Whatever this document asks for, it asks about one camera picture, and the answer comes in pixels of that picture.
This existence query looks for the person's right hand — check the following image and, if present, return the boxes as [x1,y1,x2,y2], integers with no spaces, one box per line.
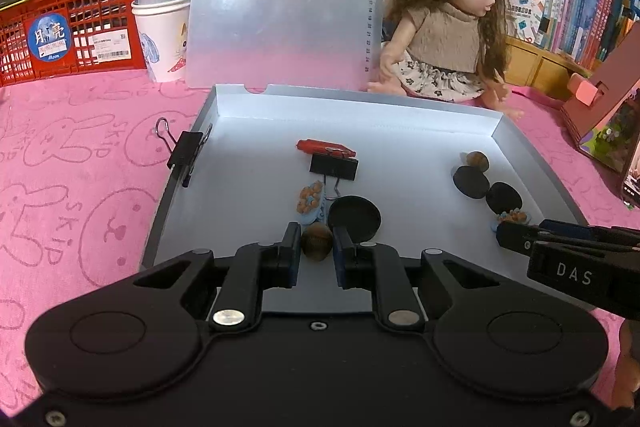
[612,319,640,409]

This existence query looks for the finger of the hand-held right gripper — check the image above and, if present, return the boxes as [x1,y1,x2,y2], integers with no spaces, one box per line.
[496,221,556,254]
[540,219,640,251]

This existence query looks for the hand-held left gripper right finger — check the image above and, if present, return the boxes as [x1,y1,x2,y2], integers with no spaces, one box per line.
[332,225,506,333]

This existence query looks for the pink cardboard phone stand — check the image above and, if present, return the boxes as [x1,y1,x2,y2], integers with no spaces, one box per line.
[559,19,640,173]

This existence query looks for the black binder clip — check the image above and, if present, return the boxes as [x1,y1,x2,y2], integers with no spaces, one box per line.
[309,148,360,198]
[155,117,214,188]

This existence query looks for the white shallow cardboard box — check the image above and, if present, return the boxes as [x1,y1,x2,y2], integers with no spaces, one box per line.
[141,83,590,274]

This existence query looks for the pink rabbit print blanket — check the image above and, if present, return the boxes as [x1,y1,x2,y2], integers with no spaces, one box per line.
[0,67,640,414]

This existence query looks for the white paper cup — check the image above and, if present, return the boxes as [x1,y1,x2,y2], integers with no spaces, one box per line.
[130,0,192,83]

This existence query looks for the brown wooden nut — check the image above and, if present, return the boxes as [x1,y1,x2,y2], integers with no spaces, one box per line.
[301,222,334,261]

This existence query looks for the long-haired doll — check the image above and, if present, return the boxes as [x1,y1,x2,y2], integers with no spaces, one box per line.
[367,0,526,120]

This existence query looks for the smartphone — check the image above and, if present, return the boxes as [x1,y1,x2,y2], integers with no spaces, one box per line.
[621,146,640,211]

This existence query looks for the red plastic cap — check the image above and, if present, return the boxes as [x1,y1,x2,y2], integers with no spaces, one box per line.
[296,139,359,158]

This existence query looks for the black round disc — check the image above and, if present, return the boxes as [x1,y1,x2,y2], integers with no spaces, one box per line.
[453,165,490,199]
[485,181,524,214]
[327,195,382,244]

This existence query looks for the red plastic crate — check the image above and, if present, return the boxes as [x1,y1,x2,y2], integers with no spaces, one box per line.
[0,0,149,88]

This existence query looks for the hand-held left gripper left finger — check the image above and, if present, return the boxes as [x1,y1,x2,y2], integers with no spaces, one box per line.
[132,222,302,335]

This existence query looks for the wooden desk organizer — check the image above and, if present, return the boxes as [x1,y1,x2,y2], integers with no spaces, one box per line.
[504,35,597,98]

